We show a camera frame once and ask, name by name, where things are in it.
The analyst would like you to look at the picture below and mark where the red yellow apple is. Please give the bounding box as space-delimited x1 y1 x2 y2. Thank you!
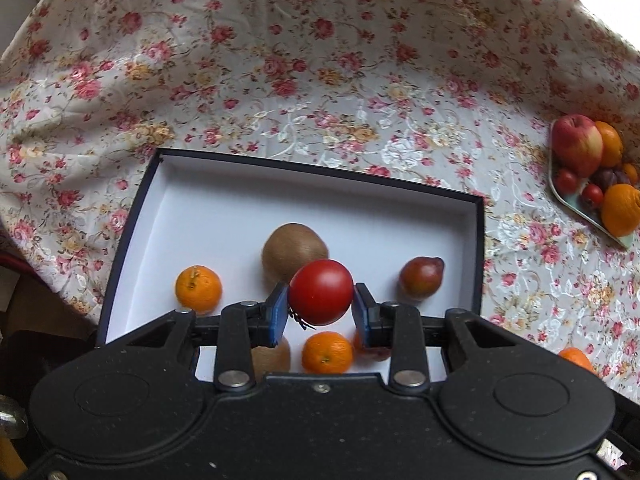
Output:
551 114 603 178

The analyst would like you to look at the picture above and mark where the floral tablecloth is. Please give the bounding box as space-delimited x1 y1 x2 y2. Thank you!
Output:
1 0 639 399

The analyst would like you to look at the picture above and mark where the dark red pear-shaped fruit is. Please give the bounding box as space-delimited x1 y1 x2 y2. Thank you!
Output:
398 257 445 300

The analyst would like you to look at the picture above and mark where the red tomato on plate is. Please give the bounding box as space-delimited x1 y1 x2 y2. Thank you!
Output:
580 182 604 210

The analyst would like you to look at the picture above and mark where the purple plum in box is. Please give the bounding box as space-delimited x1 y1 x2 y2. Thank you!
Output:
352 332 392 362

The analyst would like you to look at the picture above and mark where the mandarin on cloth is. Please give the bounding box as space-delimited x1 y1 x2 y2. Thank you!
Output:
558 347 594 374

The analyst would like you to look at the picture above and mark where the large orange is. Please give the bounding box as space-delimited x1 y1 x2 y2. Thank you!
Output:
600 183 640 237
594 122 624 169

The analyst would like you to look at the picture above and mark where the small mandarin on plate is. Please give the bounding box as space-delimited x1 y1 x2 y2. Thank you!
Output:
622 162 639 185

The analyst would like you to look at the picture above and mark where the small mandarin left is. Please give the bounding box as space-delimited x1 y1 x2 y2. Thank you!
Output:
175 266 222 314

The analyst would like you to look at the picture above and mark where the dark plum on plate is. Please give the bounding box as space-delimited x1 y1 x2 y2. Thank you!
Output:
590 168 630 193

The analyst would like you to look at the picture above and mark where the red tomato plate edge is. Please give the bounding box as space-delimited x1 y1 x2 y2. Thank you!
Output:
552 168 580 197

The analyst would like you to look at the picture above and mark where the brown kiwi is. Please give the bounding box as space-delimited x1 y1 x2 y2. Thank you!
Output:
250 337 291 382
262 223 329 284

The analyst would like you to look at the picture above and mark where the black white cardboard box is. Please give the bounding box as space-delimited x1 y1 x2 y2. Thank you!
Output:
96 150 485 344

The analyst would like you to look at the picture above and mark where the red tomato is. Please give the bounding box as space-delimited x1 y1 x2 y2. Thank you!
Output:
288 259 354 326
580 182 604 210

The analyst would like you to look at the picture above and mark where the large orange front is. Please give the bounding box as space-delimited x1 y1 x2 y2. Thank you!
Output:
600 183 640 237

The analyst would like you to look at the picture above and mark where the small mandarin in box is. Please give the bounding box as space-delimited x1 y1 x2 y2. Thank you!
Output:
302 332 354 375

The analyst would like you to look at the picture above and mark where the pale green plate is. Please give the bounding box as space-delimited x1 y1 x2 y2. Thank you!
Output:
548 154 637 250

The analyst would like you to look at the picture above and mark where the large orange back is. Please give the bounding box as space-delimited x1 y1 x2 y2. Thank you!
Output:
594 122 624 169

